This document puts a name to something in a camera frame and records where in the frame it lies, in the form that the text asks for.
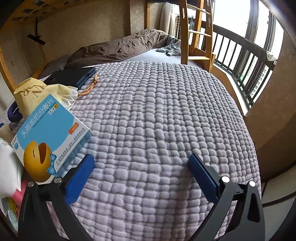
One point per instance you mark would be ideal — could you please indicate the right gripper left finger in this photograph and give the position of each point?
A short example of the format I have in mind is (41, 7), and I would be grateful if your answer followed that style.
(35, 221)

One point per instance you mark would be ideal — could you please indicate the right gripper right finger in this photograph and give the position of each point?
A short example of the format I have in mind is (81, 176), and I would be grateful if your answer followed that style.
(247, 222)

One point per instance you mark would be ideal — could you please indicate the yellow snack wrapper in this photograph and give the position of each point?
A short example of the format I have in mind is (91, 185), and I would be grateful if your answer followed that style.
(9, 204)

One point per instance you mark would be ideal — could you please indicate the blue medicine box duck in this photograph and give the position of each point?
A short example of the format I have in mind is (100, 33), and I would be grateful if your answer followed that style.
(48, 140)

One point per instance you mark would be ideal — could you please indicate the lilac quilted blanket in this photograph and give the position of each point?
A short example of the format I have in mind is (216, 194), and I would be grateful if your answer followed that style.
(146, 119)

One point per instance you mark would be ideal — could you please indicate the black flat box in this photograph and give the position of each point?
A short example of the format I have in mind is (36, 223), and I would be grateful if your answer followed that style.
(71, 77)

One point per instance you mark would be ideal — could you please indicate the dark balcony railing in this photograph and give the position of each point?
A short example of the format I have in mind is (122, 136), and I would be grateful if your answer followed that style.
(245, 61)

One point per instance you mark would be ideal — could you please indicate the grey pillow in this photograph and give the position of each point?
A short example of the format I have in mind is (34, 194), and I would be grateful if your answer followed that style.
(55, 65)

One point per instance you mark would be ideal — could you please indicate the grey-green clothes on bed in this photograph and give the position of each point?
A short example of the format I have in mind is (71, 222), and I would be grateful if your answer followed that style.
(171, 49)

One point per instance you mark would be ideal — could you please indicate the brown rumpled duvet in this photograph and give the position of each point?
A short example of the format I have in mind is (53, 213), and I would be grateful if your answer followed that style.
(119, 49)

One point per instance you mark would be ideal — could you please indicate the wooden bunk ladder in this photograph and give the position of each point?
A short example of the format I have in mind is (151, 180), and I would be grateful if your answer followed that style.
(196, 44)

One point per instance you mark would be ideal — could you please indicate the purple ring tube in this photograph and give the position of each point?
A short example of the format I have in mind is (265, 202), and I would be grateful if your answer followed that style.
(14, 114)

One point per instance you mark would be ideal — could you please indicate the wooden bunk bed frame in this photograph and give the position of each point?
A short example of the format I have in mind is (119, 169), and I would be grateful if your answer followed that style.
(65, 26)

